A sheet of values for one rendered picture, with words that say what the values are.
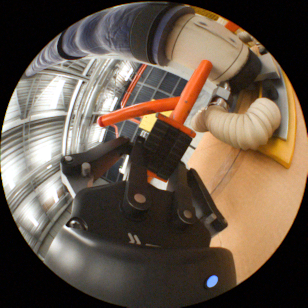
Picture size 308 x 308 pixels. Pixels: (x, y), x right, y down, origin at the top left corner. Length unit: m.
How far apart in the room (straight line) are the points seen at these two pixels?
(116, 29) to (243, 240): 0.36
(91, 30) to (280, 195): 0.40
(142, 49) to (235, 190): 0.27
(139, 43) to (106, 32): 0.08
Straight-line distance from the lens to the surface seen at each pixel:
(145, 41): 0.19
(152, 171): 0.15
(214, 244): 0.86
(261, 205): 0.15
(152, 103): 0.17
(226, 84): 0.22
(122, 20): 0.22
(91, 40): 0.29
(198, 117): 0.21
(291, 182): 0.15
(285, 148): 0.15
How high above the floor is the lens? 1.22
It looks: 4 degrees down
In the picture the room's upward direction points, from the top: 64 degrees counter-clockwise
